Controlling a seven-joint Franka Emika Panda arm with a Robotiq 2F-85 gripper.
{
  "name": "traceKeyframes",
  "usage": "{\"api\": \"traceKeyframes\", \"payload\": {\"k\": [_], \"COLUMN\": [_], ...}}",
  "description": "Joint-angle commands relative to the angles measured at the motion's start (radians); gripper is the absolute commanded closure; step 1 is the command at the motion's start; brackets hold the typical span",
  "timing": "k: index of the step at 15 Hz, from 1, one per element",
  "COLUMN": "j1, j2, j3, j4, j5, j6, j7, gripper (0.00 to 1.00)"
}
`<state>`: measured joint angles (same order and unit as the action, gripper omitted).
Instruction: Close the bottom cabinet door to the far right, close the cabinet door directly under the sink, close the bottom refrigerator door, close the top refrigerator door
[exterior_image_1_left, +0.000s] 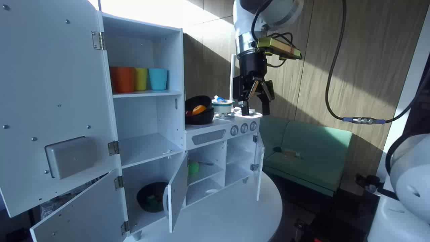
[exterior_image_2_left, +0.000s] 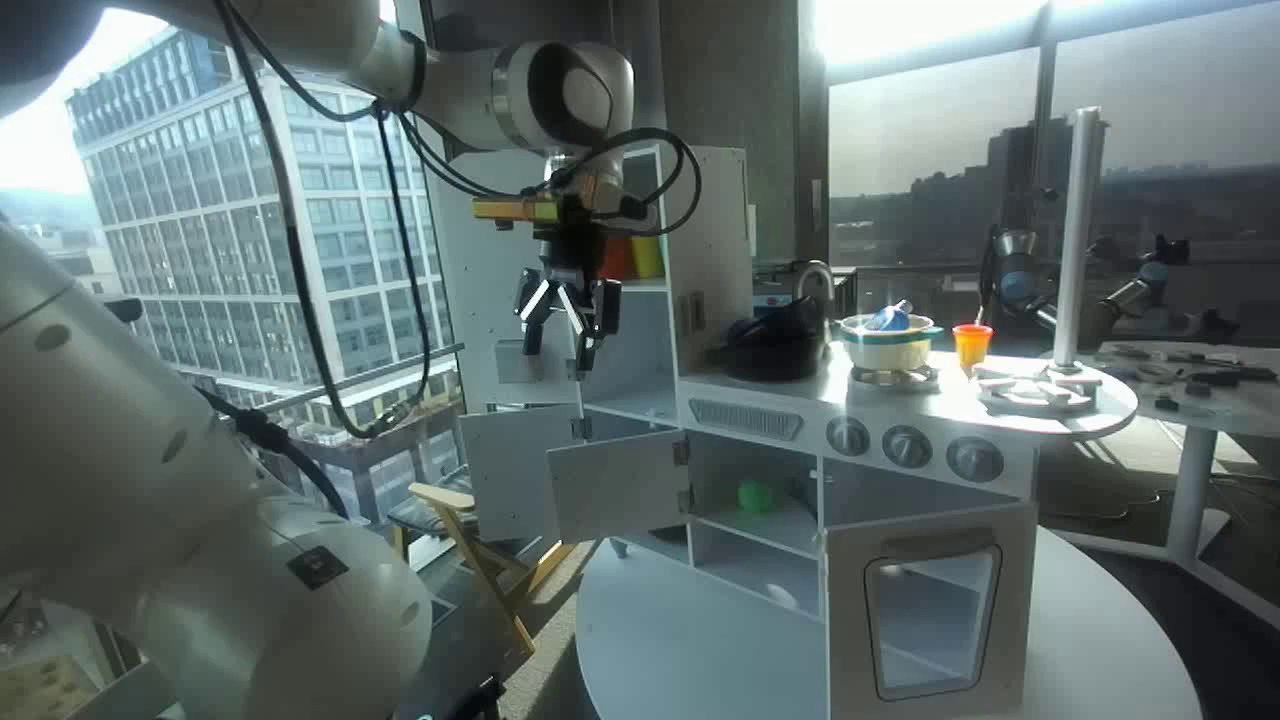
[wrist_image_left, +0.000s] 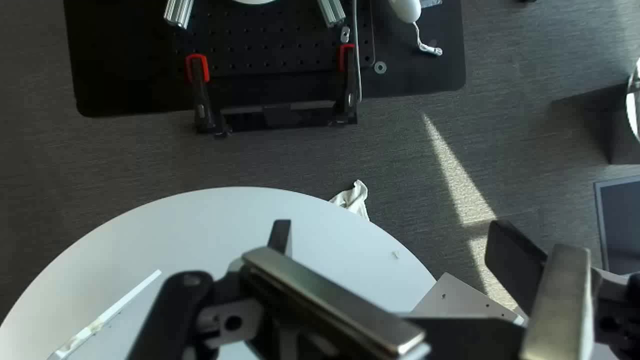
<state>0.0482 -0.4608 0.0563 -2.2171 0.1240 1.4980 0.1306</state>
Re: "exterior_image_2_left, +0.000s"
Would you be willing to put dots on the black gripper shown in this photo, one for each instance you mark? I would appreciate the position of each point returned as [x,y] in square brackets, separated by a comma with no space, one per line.
[583,246]

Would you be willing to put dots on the tall white dispenser door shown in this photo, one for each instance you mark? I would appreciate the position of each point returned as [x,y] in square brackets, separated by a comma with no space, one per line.
[465,293]

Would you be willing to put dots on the narrow white cabinet door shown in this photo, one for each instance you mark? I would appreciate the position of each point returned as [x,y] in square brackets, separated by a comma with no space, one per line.
[505,466]

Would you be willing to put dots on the wide white cabinet door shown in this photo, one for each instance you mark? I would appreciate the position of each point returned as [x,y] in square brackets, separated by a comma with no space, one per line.
[613,486]

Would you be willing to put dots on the white oven door with window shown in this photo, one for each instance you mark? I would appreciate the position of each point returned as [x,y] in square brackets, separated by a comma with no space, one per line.
[845,624]

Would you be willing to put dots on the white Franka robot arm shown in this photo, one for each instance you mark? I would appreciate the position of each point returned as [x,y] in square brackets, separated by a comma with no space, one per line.
[133,466]

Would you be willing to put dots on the orange toy cup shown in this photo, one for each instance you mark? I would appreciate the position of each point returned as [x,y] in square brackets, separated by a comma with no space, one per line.
[618,262]

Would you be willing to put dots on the yellow toy cup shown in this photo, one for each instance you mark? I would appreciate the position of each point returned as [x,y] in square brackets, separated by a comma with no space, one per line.
[648,258]

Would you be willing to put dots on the white toy kitchen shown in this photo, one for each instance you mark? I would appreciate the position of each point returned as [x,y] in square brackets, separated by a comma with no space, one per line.
[745,400]

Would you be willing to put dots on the black toy pot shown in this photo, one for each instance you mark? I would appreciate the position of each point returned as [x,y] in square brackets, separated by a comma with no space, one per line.
[781,346]

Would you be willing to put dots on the wooden chair with grey cushion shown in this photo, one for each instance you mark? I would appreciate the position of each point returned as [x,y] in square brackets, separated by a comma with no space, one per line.
[461,513]

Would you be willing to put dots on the grey toy faucet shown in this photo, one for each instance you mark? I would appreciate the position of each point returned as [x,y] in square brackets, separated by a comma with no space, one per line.
[815,282]

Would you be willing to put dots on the small green toy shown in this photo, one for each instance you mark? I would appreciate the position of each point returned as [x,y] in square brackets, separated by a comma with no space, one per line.
[757,498]

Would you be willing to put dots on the grey round stove knob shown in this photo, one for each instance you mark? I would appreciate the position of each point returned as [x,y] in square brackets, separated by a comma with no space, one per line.
[910,444]
[848,439]
[979,461]

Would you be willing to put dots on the white teal toy bowl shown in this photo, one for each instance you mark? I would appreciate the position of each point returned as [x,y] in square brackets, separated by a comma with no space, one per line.
[886,346]

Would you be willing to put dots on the grey office building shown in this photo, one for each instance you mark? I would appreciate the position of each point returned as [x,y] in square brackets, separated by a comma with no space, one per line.
[202,224]

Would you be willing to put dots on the orange cup with straw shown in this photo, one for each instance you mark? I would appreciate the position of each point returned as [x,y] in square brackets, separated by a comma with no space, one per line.
[972,351]

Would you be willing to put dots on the grey toy stove tray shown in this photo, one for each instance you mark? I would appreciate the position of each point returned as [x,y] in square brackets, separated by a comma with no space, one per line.
[1040,389]

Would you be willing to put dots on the white upright pole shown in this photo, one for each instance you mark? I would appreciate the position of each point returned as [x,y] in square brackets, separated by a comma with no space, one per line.
[1077,243]

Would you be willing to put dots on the black tools pile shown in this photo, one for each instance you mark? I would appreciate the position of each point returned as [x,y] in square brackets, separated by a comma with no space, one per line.
[1195,371]

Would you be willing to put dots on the white side table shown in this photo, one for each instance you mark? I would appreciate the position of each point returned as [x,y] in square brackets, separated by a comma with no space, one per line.
[1201,414]

